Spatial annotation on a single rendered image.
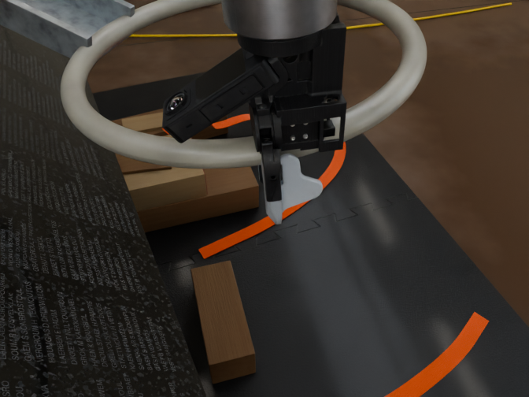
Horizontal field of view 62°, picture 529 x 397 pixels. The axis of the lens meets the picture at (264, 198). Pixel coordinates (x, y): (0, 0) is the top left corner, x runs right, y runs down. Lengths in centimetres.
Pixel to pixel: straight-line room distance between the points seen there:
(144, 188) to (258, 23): 115
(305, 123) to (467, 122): 185
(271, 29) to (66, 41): 45
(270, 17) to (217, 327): 98
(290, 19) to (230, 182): 126
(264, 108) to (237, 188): 116
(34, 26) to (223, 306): 81
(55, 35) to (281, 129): 44
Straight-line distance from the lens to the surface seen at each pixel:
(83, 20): 83
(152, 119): 190
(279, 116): 39
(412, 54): 59
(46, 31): 76
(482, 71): 266
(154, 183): 145
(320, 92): 40
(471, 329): 147
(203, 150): 45
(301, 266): 147
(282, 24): 34
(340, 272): 147
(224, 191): 154
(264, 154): 40
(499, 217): 183
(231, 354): 119
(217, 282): 129
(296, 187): 45
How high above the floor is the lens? 121
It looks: 46 degrees down
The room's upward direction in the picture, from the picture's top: straight up
